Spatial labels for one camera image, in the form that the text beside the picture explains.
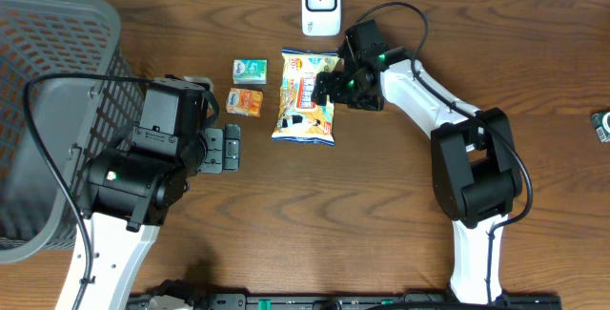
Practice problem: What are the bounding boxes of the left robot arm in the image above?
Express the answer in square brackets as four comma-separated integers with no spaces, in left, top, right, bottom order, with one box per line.
[56,75,241,309]

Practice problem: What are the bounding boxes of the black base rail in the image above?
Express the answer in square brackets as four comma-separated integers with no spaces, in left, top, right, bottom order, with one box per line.
[127,279,564,310]

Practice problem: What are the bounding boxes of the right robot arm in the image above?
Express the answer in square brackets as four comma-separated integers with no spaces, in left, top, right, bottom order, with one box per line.
[312,20,522,304]

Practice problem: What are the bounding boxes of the orange small box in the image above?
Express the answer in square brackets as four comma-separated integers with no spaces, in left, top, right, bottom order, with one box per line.
[226,88,263,117]

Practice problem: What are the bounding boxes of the teal silver small box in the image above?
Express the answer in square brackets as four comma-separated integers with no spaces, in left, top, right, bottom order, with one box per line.
[233,59,268,85]

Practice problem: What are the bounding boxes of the grey plastic mesh basket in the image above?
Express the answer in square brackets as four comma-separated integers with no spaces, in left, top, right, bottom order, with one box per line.
[1,0,144,264]

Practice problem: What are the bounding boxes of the green Zam-Buk tin box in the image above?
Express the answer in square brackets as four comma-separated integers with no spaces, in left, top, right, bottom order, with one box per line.
[590,111,610,143]

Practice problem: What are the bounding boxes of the white barcode scanner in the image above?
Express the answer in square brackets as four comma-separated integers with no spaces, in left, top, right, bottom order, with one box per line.
[301,0,341,36]

